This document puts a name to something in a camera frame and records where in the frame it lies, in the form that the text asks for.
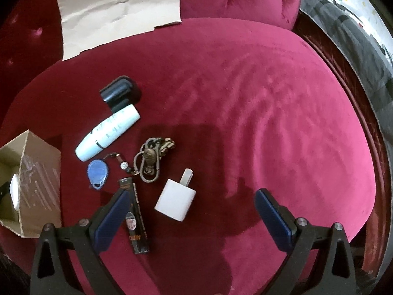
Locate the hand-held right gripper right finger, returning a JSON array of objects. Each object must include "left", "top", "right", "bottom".
[{"left": 255, "top": 188, "right": 360, "bottom": 295}]

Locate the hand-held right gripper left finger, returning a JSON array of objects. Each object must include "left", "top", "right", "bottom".
[{"left": 29, "top": 187, "right": 132, "bottom": 295}]

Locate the dark printed pocket tool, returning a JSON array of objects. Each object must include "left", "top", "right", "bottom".
[{"left": 118, "top": 177, "right": 151, "bottom": 255}]

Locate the blue key fob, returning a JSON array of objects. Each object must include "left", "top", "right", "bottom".
[{"left": 87, "top": 159, "right": 113, "bottom": 191}]

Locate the small white charger plug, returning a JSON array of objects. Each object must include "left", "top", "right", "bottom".
[{"left": 154, "top": 168, "right": 197, "bottom": 222}]

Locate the brass carabiner keychain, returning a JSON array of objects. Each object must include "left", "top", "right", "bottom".
[{"left": 106, "top": 137, "right": 177, "bottom": 184}]

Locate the cardboard box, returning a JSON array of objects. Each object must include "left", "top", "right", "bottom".
[{"left": 0, "top": 130, "right": 62, "bottom": 238}]

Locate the pale blue cosmetic bottle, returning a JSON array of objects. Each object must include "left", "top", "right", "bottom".
[{"left": 75, "top": 104, "right": 141, "bottom": 162}]

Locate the large white charger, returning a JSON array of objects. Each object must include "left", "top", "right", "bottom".
[{"left": 9, "top": 174, "right": 21, "bottom": 212}]

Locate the red velvet tufted chair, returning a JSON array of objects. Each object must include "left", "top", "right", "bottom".
[{"left": 0, "top": 0, "right": 388, "bottom": 295}]

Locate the black glossy cap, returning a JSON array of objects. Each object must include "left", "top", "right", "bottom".
[{"left": 99, "top": 75, "right": 142, "bottom": 113}]

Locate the grey blanket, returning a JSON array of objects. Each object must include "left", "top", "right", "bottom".
[{"left": 299, "top": 0, "right": 393, "bottom": 137}]

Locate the brown paper sheet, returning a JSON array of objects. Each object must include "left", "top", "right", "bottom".
[{"left": 52, "top": 0, "right": 183, "bottom": 61}]

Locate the white printed cloth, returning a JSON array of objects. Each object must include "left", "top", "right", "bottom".
[{"left": 302, "top": 0, "right": 393, "bottom": 54}]

